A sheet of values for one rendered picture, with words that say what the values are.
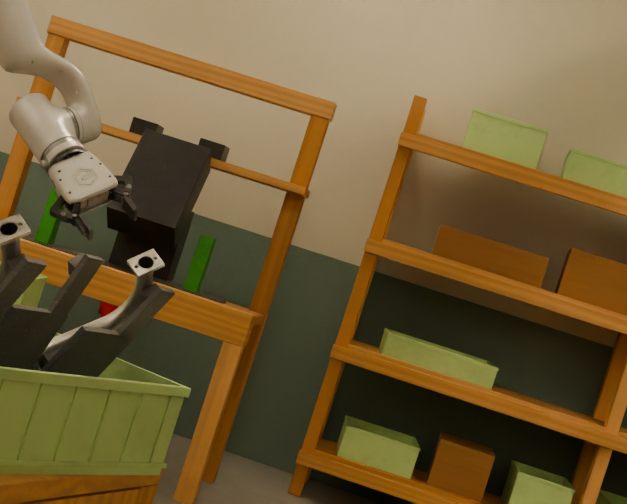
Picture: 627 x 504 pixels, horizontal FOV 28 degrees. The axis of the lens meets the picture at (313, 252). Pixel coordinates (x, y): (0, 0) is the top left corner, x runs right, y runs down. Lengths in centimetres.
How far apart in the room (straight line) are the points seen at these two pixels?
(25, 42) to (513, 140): 455
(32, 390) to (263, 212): 530
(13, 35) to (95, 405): 72
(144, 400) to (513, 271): 459
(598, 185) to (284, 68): 193
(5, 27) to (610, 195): 469
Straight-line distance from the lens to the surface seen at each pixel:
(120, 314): 231
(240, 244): 726
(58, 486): 214
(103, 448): 221
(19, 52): 242
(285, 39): 736
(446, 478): 676
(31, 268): 199
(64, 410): 210
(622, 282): 676
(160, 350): 734
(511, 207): 723
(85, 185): 233
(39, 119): 241
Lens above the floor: 128
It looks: level
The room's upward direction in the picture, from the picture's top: 18 degrees clockwise
